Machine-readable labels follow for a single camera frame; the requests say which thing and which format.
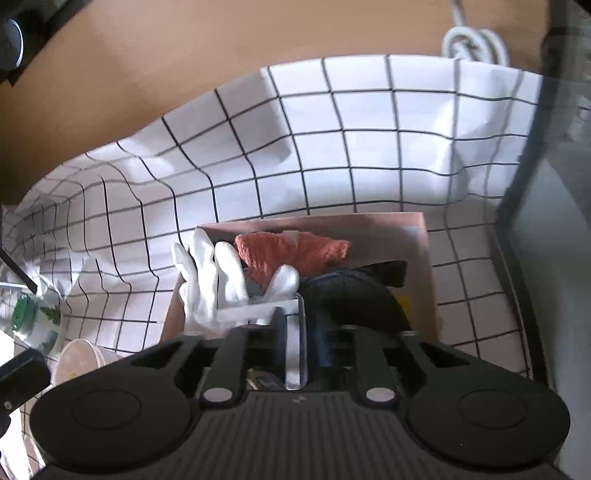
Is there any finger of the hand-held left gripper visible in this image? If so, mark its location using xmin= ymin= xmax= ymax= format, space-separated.
xmin=0 ymin=348 xmax=51 ymax=415

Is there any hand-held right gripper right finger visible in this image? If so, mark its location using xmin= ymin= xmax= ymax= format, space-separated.
xmin=316 ymin=325 xmax=463 ymax=408

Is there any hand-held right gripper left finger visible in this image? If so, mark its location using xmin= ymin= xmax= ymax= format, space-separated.
xmin=131 ymin=308 xmax=286 ymax=408

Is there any coral towel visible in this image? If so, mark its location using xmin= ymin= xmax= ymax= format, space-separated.
xmin=235 ymin=232 xmax=350 ymax=283

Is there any white glove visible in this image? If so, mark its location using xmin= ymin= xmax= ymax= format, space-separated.
xmin=171 ymin=228 xmax=301 ymax=337

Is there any pink cardboard box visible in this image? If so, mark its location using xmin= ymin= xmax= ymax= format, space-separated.
xmin=159 ymin=211 xmax=439 ymax=361

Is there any clear jar with flower label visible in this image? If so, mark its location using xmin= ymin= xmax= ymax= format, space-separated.
xmin=50 ymin=338 xmax=118 ymax=388

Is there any green capped plastic bottle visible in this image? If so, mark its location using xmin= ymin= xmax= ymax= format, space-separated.
xmin=0 ymin=281 xmax=63 ymax=356

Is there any black checked white tablecloth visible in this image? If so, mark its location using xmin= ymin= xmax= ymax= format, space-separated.
xmin=0 ymin=54 xmax=546 ymax=480

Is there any black framed screen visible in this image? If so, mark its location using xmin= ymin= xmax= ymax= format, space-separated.
xmin=496 ymin=0 xmax=591 ymax=467

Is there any white cable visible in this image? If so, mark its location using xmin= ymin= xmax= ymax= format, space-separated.
xmin=441 ymin=0 xmax=509 ymax=65

